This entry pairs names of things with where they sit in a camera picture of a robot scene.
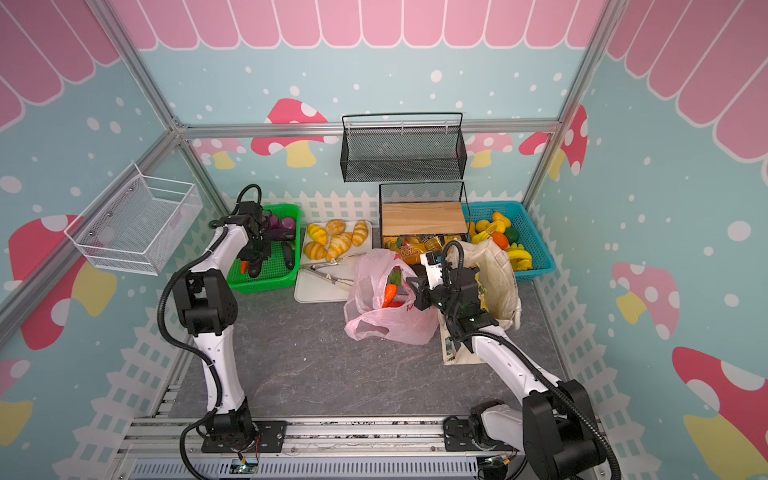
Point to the long bread roll right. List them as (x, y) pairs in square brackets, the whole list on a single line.
[(360, 233)]

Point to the canvas tote bag leaf print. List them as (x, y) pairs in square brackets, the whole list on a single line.
[(498, 294)]

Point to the white wire wall basket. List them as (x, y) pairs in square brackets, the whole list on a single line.
[(136, 224)]

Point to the purple eggplant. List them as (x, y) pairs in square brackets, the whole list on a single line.
[(280, 235)]

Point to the orange yellow candy bag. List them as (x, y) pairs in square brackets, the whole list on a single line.
[(409, 248)]

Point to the teal plastic basket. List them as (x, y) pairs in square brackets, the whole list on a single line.
[(513, 220)]

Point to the green plastic basket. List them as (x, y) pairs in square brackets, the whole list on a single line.
[(274, 275)]

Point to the striped bread roll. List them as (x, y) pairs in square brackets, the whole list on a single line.
[(339, 245), (317, 234)]

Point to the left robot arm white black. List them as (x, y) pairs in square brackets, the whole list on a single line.
[(197, 312)]

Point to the striped bread roll left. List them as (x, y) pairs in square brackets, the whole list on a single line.
[(317, 234)]

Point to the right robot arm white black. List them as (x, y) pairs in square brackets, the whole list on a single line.
[(555, 430)]

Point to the striped bread roll middle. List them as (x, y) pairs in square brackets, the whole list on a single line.
[(339, 245)]

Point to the metal tongs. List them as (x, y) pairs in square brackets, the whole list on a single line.
[(339, 272)]

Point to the orange fruit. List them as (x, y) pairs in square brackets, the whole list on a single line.
[(500, 240)]

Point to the bread roll front left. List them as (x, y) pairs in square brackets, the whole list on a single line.
[(315, 251)]

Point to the black mesh wall basket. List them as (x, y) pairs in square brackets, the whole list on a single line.
[(405, 147)]

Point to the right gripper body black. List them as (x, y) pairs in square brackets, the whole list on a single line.
[(425, 291)]

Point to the white bread tray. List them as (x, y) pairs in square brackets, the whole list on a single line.
[(311, 290)]

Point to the pink plastic grocery bag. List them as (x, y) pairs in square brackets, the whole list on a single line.
[(381, 304)]

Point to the round bread roll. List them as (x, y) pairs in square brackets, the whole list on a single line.
[(335, 227)]

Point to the yellow banana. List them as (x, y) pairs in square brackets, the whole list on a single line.
[(520, 259)]

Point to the black wire shelf rack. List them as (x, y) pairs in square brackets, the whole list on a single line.
[(431, 211)]

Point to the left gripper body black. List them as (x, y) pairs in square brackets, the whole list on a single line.
[(256, 248)]

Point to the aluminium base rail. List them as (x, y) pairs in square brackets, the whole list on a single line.
[(410, 447)]

